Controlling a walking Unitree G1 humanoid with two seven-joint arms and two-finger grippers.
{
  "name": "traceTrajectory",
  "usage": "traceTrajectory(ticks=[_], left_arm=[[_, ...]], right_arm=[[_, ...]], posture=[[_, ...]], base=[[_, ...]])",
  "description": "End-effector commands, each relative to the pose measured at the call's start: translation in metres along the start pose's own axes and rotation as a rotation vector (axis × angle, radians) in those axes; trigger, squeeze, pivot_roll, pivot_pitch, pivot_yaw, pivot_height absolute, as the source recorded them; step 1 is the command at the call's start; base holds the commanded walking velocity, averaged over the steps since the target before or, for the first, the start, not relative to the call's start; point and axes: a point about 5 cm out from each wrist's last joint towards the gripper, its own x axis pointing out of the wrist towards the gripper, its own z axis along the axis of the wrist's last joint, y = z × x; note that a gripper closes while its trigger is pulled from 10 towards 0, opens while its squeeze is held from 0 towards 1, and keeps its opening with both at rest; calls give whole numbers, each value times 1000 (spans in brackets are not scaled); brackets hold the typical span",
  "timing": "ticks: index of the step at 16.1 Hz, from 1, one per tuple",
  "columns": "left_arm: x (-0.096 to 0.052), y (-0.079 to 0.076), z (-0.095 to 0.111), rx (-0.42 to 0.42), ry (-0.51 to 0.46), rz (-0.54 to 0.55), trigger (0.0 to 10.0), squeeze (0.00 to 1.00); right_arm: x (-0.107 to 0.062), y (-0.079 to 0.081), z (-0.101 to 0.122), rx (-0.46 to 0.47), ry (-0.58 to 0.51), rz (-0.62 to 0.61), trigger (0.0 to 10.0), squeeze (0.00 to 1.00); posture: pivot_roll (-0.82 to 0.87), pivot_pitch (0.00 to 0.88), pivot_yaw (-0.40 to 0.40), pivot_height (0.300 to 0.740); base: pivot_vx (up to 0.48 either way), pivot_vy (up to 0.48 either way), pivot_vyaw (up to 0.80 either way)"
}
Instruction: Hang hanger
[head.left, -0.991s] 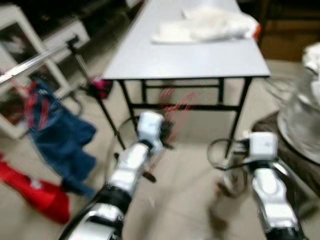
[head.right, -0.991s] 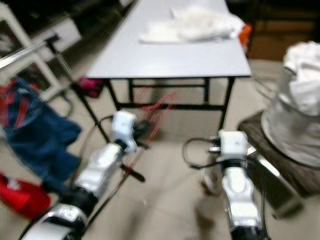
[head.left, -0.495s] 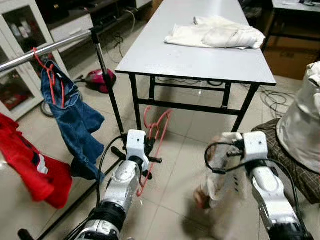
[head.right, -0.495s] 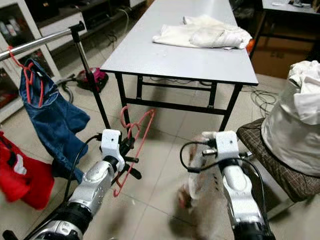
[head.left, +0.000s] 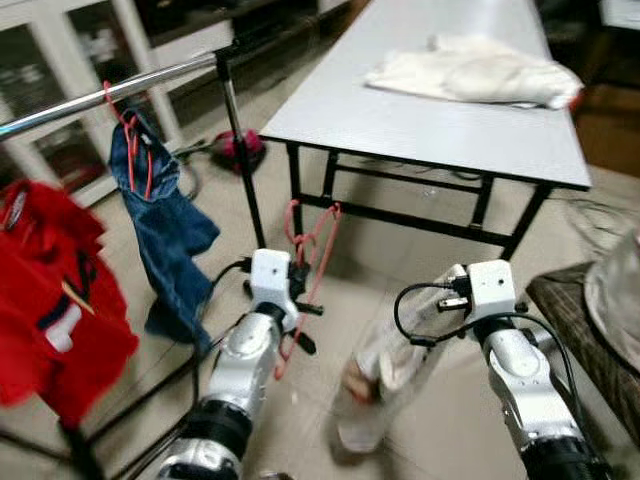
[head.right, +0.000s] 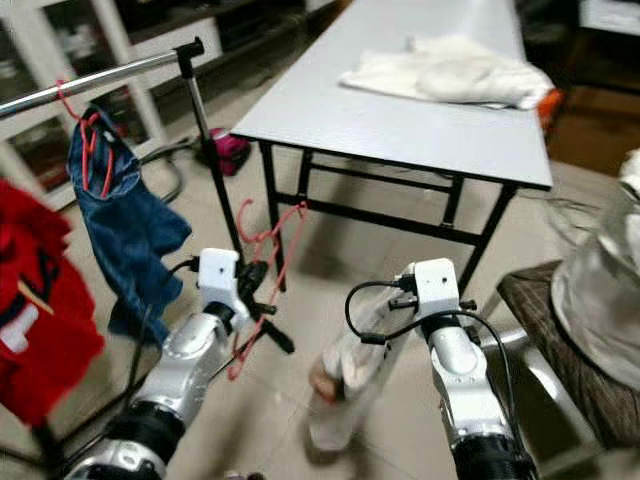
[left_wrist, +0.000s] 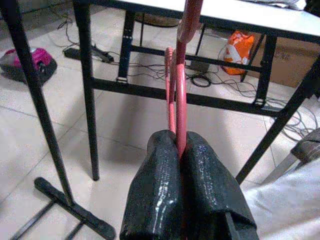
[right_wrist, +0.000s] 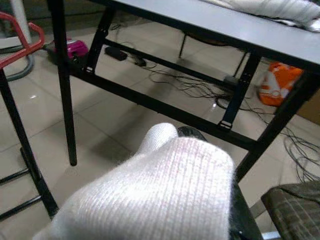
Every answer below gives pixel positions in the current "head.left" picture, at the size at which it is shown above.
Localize red plastic hanger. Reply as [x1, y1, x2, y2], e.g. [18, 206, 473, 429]
[100, 80, 156, 201]
[272, 198, 343, 381]

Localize white t-shirt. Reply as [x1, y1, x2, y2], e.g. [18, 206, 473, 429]
[328, 265, 471, 456]

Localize blue denim garment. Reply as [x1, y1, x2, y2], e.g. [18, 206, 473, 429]
[108, 108, 221, 346]

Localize pink vacuum cleaner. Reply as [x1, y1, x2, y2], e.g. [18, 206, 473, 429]
[210, 130, 269, 176]

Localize grey folding table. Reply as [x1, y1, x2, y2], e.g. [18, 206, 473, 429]
[258, 0, 593, 263]

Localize red FILA t-shirt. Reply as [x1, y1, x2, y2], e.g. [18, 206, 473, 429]
[0, 178, 141, 426]

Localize cream trousers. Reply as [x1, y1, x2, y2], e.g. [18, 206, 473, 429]
[363, 35, 584, 111]

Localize black steel clothes rack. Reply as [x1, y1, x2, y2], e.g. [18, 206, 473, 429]
[0, 42, 269, 480]

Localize brown plaid cushion chair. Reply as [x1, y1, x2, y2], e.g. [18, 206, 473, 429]
[525, 262, 640, 441]

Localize white fabric laundry hamper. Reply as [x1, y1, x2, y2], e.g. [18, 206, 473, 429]
[583, 230, 640, 371]

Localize white glass door cabinet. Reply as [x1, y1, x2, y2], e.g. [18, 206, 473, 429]
[0, 0, 261, 201]

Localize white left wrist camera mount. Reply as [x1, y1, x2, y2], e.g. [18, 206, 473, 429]
[248, 248, 293, 316]

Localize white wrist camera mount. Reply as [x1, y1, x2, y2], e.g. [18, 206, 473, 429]
[468, 260, 518, 326]
[248, 248, 293, 316]

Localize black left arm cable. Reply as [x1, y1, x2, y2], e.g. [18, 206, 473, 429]
[150, 258, 251, 461]

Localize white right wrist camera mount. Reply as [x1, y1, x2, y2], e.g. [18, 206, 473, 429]
[468, 260, 518, 326]

